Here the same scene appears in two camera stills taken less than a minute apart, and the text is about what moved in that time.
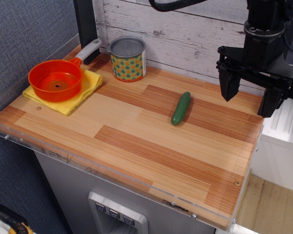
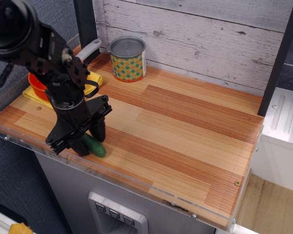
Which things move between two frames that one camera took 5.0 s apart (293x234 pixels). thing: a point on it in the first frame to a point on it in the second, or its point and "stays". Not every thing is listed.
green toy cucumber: (181, 109) to (94, 146)
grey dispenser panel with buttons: (112, 217) stays
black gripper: (262, 61) to (74, 114)
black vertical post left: (86, 26) stays
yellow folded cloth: (90, 82) stays
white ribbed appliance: (279, 155) stays
